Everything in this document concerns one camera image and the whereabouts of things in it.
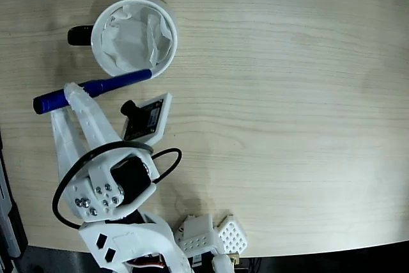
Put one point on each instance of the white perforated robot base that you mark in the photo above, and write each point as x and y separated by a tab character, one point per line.
233	236

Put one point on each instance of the crumpled white paper tissue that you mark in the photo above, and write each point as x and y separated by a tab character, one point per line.
134	39

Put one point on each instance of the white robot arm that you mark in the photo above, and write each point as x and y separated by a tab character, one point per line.
140	238

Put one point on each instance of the grey and black equipment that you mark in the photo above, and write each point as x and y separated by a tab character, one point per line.
8	222

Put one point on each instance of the wrist camera on white mount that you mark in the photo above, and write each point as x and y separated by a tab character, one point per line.
150	119

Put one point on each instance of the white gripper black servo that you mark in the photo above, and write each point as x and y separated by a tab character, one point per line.
84	197

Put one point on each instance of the blue pen with metal clip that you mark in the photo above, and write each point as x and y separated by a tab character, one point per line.
121	80

